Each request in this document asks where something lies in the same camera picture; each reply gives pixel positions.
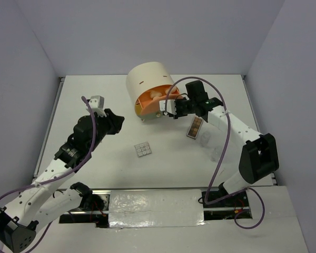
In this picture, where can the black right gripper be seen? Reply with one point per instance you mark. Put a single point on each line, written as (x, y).
(178, 114)

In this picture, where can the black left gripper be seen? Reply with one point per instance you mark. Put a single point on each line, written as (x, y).
(115, 122)

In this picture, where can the brown eyeshadow palette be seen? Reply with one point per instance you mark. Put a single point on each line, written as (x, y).
(194, 128)

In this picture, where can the orange top drawer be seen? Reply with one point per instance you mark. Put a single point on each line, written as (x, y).
(145, 106)

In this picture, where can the clear grey eyeshadow palette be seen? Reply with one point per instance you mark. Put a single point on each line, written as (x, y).
(142, 149)

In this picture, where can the beige gourd makeup sponge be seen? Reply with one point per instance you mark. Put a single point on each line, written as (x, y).
(155, 93)

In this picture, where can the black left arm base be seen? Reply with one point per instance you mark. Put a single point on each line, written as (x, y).
(93, 208)

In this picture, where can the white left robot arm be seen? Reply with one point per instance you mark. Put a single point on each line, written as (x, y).
(35, 207)

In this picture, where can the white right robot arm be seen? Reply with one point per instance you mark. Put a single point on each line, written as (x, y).
(259, 155)

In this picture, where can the cream round drawer organizer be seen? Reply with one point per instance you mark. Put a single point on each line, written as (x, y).
(146, 76)

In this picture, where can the silver foil tape panel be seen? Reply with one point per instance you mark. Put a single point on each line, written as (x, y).
(155, 208)

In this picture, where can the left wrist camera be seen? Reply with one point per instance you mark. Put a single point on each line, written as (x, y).
(96, 103)

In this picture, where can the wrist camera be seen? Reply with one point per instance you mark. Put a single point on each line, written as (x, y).
(167, 107)
(96, 103)

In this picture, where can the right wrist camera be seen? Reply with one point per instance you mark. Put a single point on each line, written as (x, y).
(167, 107)

